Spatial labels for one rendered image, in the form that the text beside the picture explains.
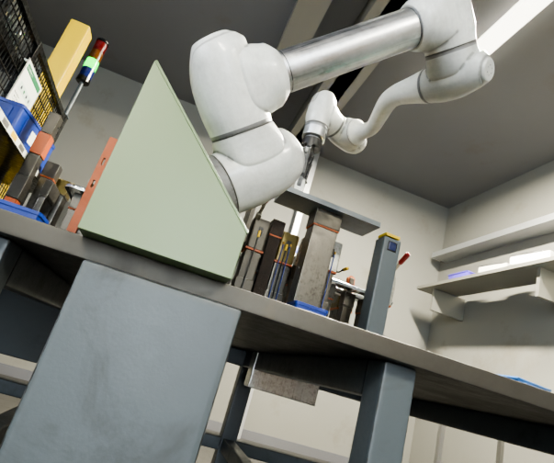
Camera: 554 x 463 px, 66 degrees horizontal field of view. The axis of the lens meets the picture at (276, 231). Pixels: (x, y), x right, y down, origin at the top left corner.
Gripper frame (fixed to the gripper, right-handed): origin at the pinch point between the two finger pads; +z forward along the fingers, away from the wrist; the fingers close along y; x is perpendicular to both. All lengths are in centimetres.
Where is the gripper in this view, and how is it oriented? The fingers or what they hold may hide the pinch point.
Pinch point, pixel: (299, 187)
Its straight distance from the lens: 153.3
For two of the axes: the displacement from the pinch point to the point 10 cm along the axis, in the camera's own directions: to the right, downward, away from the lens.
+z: -2.7, 9.1, -3.2
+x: -9.6, -2.1, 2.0
